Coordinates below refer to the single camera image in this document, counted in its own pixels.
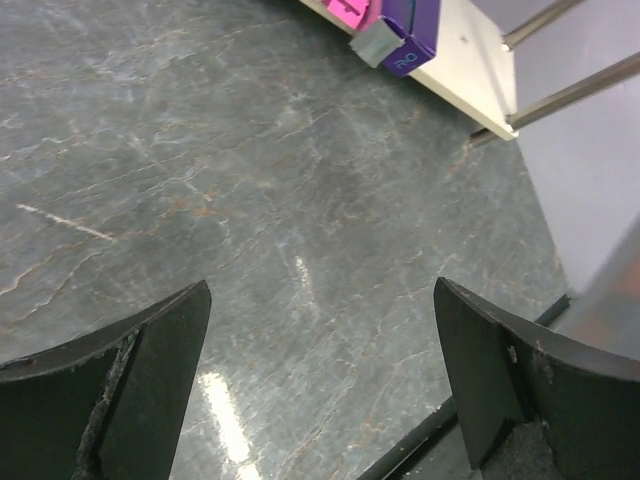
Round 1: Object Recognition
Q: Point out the pink toothpaste box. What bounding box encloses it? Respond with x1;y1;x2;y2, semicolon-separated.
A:
322;0;371;29

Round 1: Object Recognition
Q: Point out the silver toothpaste box small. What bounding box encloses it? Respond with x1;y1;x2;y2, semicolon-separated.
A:
555;221;639;360

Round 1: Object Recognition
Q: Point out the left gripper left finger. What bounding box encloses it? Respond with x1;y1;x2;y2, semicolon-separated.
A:
1;281;212;479

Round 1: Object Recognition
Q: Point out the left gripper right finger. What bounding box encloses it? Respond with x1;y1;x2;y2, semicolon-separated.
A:
433;277;639;479

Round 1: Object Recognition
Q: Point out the holographic purple toothpaste box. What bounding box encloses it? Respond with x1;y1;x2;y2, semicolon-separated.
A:
349;0;404;68

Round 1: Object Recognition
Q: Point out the white two-tier shelf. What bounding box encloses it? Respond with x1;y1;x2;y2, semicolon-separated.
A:
305;0;639;145

